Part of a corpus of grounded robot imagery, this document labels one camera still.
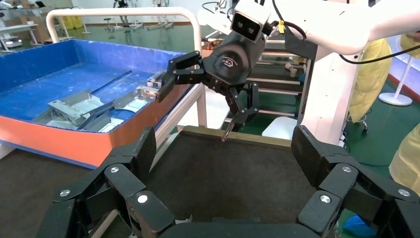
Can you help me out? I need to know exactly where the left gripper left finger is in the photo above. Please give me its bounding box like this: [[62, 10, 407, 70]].
[[36, 126, 176, 238]]

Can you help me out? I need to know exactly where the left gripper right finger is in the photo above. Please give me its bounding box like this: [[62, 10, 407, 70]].
[[290, 124, 420, 238]]

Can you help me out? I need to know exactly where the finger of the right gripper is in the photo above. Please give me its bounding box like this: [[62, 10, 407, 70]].
[[156, 50, 210, 103], [221, 82, 260, 142]]

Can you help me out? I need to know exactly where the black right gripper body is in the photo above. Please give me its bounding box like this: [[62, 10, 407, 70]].
[[203, 31, 267, 97]]

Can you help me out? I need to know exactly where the stamped sheet metal part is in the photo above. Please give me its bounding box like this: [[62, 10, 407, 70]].
[[144, 69, 168, 99], [114, 86, 156, 113], [58, 88, 106, 114], [77, 100, 127, 134], [32, 98, 87, 128]]

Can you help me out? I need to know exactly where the aluminium conveyor leg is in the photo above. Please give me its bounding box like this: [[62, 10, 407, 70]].
[[196, 92, 208, 129]]

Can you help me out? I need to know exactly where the blue plastic item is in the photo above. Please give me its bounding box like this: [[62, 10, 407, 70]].
[[343, 215, 378, 238]]

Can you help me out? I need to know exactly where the beige cylinder part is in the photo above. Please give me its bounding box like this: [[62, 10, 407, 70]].
[[284, 62, 298, 78]]

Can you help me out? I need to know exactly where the yellow plastic cover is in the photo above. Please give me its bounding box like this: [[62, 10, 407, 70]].
[[348, 37, 393, 124], [399, 32, 420, 60], [388, 123, 420, 198]]

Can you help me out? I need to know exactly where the large black rubber mat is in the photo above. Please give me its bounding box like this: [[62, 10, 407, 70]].
[[0, 148, 110, 238]]

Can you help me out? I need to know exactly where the white round-base stand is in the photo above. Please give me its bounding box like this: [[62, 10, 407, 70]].
[[378, 54, 415, 107]]

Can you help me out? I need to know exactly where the white foam board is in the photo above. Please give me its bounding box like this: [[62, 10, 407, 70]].
[[0, 144, 16, 161]]

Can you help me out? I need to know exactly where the blue corrugated plastic box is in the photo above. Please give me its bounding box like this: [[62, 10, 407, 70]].
[[0, 39, 195, 171]]

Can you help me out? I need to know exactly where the cardboard box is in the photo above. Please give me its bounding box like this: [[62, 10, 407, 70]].
[[28, 16, 52, 43]]

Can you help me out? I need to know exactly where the white workbench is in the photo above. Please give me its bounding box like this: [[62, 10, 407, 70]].
[[0, 23, 40, 53]]

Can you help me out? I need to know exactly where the aluminium conveyor rail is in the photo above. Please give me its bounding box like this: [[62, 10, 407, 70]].
[[92, 83, 208, 238]]

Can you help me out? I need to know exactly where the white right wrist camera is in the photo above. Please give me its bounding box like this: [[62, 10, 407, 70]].
[[230, 0, 272, 43]]

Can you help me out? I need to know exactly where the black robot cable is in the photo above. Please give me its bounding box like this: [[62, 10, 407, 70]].
[[271, 0, 308, 42]]

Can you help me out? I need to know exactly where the white metal rack frame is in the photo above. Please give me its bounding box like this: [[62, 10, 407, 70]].
[[244, 38, 362, 147]]

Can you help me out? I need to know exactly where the long black cable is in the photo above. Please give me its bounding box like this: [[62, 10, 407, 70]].
[[339, 44, 420, 65]]

